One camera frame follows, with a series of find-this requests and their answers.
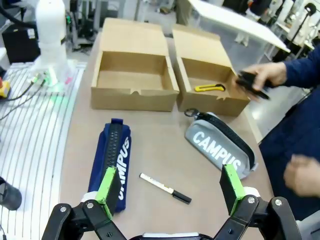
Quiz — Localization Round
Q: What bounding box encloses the yellow emergency stop button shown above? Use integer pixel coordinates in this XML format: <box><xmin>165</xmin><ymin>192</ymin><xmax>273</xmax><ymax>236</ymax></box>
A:
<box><xmin>0</xmin><ymin>77</ymin><xmax>11</xmax><ymax>99</ymax></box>

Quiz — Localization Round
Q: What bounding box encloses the grey Campus pencil case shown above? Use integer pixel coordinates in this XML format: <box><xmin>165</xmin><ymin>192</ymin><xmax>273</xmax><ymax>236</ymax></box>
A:
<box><xmin>184</xmin><ymin>108</ymin><xmax>259</xmax><ymax>180</ymax></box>

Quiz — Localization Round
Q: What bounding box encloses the thin black cable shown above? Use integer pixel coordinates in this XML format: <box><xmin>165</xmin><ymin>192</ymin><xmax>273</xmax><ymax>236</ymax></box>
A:
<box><xmin>0</xmin><ymin>84</ymin><xmax>43</xmax><ymax>120</ymax></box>
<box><xmin>6</xmin><ymin>81</ymin><xmax>35</xmax><ymax>102</ymax></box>

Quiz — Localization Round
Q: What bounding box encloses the background equipment rack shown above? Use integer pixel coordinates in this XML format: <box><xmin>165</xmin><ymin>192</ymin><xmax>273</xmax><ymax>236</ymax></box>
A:
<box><xmin>66</xmin><ymin>0</ymin><xmax>103</xmax><ymax>52</ymax></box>

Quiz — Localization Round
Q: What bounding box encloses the black tripod lamp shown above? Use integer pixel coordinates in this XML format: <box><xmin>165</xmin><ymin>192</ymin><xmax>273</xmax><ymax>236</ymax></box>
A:
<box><xmin>286</xmin><ymin>1</ymin><xmax>317</xmax><ymax>52</ymax></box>

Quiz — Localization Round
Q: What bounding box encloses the person's right hand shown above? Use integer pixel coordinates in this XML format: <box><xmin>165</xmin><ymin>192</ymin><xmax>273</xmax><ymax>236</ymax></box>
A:
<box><xmin>249</xmin><ymin>61</ymin><xmax>287</xmax><ymax>92</ymax></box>

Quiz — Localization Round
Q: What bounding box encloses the white marker black cap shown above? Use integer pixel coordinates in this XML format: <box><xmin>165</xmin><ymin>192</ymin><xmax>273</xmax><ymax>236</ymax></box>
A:
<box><xmin>139</xmin><ymin>172</ymin><xmax>193</xmax><ymax>205</ymax></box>

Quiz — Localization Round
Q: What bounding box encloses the black handheld tool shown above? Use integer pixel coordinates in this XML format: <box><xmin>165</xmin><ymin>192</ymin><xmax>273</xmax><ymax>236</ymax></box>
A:
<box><xmin>234</xmin><ymin>70</ymin><xmax>272</xmax><ymax>102</ymax></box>

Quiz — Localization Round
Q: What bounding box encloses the open cardboard box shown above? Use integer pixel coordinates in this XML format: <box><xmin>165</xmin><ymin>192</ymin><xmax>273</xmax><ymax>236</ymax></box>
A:
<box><xmin>90</xmin><ymin>17</ymin><xmax>180</xmax><ymax>112</ymax></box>

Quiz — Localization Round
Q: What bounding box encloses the yellow utility knife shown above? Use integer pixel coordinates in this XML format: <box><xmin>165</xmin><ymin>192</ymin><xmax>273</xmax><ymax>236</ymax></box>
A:
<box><xmin>194</xmin><ymin>83</ymin><xmax>226</xmax><ymax>93</ymax></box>

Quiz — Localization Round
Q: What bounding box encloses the thick black hose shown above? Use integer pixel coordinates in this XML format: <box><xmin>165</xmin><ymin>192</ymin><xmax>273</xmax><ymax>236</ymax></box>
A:
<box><xmin>0</xmin><ymin>3</ymin><xmax>38</xmax><ymax>29</ymax></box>

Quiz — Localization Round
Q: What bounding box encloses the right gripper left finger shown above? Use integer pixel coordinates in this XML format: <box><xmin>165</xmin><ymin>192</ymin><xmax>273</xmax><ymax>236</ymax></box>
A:
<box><xmin>42</xmin><ymin>166</ymin><xmax>142</xmax><ymax>240</ymax></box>

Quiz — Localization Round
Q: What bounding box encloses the navy Campus pencil case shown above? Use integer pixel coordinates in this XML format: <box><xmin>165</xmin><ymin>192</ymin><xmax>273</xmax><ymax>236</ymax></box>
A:
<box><xmin>87</xmin><ymin>118</ymin><xmax>133</xmax><ymax>213</ymax></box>

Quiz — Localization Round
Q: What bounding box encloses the cardboard box with knife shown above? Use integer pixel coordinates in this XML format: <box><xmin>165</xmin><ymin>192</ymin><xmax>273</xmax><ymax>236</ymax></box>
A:
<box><xmin>171</xmin><ymin>29</ymin><xmax>251</xmax><ymax>118</ymax></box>

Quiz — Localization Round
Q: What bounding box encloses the person's left hand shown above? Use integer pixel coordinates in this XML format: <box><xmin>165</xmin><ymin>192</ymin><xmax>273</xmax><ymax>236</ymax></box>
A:
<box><xmin>283</xmin><ymin>153</ymin><xmax>320</xmax><ymax>199</ymax></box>

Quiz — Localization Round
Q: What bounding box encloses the black equipment box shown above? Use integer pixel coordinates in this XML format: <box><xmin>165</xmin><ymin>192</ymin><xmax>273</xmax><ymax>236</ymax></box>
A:
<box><xmin>1</xmin><ymin>27</ymin><xmax>41</xmax><ymax>65</ymax></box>

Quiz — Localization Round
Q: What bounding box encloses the person's torso blue jacket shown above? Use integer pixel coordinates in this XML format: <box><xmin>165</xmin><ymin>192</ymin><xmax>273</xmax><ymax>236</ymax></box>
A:
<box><xmin>258</xmin><ymin>86</ymin><xmax>320</xmax><ymax>222</ymax></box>

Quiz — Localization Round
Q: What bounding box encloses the white slotted mounting plate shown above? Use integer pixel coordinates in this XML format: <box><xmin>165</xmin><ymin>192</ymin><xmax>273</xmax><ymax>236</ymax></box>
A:
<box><xmin>0</xmin><ymin>59</ymin><xmax>87</xmax><ymax>240</ymax></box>

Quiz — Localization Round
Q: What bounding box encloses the black cylinder object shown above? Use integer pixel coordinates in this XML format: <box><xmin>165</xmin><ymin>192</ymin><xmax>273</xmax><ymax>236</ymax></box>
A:
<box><xmin>0</xmin><ymin>176</ymin><xmax>23</xmax><ymax>211</ymax></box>

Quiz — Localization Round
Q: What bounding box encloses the white background table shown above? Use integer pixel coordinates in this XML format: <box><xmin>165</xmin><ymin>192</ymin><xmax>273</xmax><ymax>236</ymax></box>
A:
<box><xmin>187</xmin><ymin>0</ymin><xmax>292</xmax><ymax>54</ymax></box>

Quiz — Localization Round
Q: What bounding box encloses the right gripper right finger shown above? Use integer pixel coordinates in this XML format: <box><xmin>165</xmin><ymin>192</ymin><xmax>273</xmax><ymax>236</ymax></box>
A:
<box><xmin>212</xmin><ymin>164</ymin><xmax>303</xmax><ymax>240</ymax></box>

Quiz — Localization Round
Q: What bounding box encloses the person's right forearm blue sleeve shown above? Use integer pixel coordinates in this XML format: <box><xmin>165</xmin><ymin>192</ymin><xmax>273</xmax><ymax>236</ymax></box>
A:
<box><xmin>282</xmin><ymin>43</ymin><xmax>320</xmax><ymax>89</ymax></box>

